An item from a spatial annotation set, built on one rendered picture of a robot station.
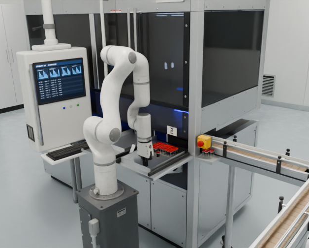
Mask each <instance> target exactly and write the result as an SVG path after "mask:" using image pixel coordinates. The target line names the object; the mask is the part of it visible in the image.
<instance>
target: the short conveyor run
mask: <svg viewBox="0 0 309 248"><path fill-rule="evenodd" d="M236 138H237V136H236V135H234V139H233V141H229V140H225V139H222V138H218V137H214V136H213V139H214V140H213V145H212V146H211V147H209V149H212V150H215V155H217V156H219V157H221V160H219V161H220V162H223V163H226V164H229V165H232V166H236V167H239V168H242V169H245V170H248V171H251V172H254V173H257V174H261V175H264V176H267V177H270V178H273V179H277V180H280V181H283V182H286V183H289V184H293V185H296V186H300V187H302V185H303V184H304V183H305V182H306V181H307V180H308V179H309V161H306V160H302V159H299V158H295V157H291V156H290V153H289V151H290V149H286V151H287V152H286V153H285V155H282V154H279V153H275V152H271V151H268V150H264V149H260V148H256V147H252V146H248V145H245V144H241V143H237V139H236Z"/></svg>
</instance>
